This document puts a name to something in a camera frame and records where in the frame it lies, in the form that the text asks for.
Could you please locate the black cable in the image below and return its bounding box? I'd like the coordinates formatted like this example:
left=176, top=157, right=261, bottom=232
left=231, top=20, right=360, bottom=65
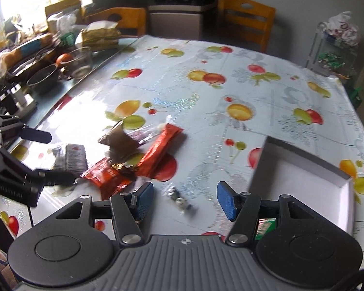
left=334, top=268, right=364, bottom=291

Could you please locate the fruit print tablecloth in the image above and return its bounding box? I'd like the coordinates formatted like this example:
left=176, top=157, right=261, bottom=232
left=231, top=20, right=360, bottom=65
left=0, top=35, right=364, bottom=279

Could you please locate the long red snack packet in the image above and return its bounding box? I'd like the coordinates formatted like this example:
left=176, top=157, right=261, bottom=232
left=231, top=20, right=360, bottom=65
left=136, top=123, right=184, bottom=178

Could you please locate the pile of green candies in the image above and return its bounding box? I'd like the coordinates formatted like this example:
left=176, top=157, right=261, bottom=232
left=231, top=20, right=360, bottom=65
left=318, top=51, right=346, bottom=69

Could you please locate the short red snack packet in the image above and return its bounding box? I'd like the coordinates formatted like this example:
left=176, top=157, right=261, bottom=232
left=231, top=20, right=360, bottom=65
left=80, top=158, right=134, bottom=201

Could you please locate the glass bowl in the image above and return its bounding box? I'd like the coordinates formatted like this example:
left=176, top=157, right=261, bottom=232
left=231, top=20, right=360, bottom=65
left=67, top=47, right=93, bottom=79

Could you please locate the orange blue striped bag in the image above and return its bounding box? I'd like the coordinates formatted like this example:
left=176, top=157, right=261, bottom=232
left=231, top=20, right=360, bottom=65
left=0, top=33, right=55, bottom=67

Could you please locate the wooden chair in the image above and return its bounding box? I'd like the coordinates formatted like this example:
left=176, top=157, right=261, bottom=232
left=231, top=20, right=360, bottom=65
left=85, top=7, right=148, bottom=37
left=217, top=0, right=276, bottom=53

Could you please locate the small wrapped candy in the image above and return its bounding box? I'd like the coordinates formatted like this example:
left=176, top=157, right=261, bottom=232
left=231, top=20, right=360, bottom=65
left=162, top=186, right=198, bottom=216

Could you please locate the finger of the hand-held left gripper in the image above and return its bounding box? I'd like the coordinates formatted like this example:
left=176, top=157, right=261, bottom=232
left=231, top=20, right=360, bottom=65
left=33, top=169, right=77, bottom=187
left=0, top=115, right=53, bottom=146

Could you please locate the white cardboard box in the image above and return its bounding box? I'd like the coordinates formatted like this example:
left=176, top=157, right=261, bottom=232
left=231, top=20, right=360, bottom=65
left=249, top=136, right=354, bottom=240

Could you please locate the olive tissue pack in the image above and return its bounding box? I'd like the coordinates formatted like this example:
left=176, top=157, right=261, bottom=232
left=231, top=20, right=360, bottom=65
left=80, top=21, right=122, bottom=49

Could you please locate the dark striped snack packet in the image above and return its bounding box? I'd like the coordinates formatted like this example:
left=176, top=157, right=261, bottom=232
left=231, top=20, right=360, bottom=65
left=50, top=143, right=88, bottom=173

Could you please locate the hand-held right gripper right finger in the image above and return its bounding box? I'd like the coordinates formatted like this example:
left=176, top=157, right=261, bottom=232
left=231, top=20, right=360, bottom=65
left=217, top=181, right=325, bottom=246

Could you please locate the brown triangular snack packet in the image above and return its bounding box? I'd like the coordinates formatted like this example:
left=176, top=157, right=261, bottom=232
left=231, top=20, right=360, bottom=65
left=98, top=121, right=140, bottom=170

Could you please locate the green snack packet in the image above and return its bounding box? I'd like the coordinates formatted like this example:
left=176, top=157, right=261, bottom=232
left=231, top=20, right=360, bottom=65
left=255, top=218, right=276, bottom=240

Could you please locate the white plastic bag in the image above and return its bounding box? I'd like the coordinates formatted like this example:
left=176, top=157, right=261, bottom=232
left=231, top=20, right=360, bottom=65
left=323, top=11, right=361, bottom=47

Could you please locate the dark cooking pot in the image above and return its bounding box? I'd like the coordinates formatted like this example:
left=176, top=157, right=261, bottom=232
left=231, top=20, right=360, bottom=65
left=27, top=64, right=59, bottom=94

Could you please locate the grey cabinet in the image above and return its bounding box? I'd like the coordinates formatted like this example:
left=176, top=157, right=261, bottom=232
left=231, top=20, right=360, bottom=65
left=148, top=3, right=216, bottom=41

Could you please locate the red tomato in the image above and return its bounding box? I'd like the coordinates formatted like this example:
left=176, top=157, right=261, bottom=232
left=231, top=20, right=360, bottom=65
left=56, top=54, right=73, bottom=67

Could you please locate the clear candy bag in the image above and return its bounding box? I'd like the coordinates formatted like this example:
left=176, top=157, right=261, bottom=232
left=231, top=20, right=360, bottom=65
left=126, top=115, right=170, bottom=147

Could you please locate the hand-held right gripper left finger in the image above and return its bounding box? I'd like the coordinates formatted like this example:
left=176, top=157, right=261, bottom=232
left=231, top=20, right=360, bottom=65
left=45, top=182, right=155, bottom=246

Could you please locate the metal trolley rack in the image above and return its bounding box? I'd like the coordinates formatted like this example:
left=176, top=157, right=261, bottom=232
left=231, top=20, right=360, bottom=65
left=305, top=21, right=360, bottom=79

